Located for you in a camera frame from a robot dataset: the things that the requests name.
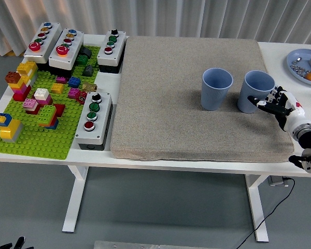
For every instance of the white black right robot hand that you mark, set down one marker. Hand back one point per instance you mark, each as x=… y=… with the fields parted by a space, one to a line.
x=293 y=114

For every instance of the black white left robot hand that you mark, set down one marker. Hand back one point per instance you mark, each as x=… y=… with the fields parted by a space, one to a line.
x=18 y=243

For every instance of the blue ribbed cup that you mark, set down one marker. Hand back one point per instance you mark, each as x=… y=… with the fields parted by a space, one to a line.
x=248 y=96
x=212 y=96

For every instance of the blue plate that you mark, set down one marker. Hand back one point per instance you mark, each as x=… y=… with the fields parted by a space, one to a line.
x=295 y=54

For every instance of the grey table control box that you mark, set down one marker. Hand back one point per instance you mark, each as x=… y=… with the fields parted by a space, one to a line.
x=274 y=181

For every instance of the white table leg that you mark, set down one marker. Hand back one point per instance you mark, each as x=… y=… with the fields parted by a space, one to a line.
x=257 y=207
x=73 y=202

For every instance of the green brick baseplate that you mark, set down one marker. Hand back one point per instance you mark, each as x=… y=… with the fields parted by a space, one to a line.
x=41 y=142

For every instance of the yellow blue grey brick stack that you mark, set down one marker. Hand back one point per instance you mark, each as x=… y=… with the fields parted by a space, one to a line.
x=10 y=129

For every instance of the white curtain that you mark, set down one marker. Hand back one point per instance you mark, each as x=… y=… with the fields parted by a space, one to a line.
x=223 y=15

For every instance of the grey-brown mat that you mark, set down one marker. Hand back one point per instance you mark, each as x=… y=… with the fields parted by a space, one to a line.
x=166 y=103

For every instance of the green red blue brick stack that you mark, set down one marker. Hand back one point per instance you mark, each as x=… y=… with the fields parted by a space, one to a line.
x=48 y=114

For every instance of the pink red brick stack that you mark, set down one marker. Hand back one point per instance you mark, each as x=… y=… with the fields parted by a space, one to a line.
x=31 y=105

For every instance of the four-button control box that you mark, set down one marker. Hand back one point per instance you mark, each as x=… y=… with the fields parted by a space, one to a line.
x=101 y=122
x=118 y=49

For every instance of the white pink brick stack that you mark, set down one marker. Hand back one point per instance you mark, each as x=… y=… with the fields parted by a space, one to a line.
x=42 y=96

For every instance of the brown yellow red brick tower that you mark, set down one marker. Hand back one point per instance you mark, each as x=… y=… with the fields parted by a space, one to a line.
x=19 y=88

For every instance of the red gear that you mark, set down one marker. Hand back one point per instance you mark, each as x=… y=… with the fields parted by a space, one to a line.
x=81 y=97

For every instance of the small magenta brick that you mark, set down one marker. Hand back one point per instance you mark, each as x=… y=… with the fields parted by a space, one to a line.
x=61 y=79

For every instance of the brass pipe fitting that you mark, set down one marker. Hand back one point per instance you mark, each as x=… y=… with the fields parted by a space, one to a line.
x=89 y=86

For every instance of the yellow white brick tower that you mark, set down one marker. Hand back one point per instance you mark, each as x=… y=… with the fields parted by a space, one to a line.
x=27 y=68

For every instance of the dark green brick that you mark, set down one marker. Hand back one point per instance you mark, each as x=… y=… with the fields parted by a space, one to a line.
x=82 y=59

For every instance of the five-button control box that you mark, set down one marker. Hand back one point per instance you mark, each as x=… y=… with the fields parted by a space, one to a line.
x=50 y=39
x=73 y=49

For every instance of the dark grey sloped brick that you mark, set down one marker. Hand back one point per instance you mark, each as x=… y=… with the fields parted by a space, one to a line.
x=86 y=52

